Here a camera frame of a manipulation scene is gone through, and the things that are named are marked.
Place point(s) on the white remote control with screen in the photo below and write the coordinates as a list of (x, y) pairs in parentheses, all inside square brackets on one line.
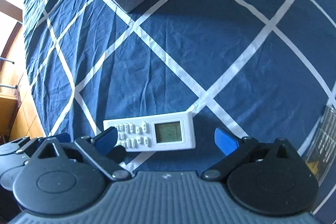
[(168, 132)]

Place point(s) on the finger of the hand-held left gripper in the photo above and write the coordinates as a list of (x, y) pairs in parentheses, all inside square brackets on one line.
[(60, 137)]

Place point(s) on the blue checked bedsheet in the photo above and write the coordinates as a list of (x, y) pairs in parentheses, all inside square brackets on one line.
[(183, 56)]

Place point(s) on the wooden cabinet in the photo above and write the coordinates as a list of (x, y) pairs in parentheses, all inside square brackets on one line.
[(13, 113)]

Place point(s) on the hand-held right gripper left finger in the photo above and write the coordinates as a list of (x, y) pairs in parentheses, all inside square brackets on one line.
[(106, 137)]

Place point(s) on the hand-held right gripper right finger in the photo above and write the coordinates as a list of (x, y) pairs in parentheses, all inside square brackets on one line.
[(225, 140)]

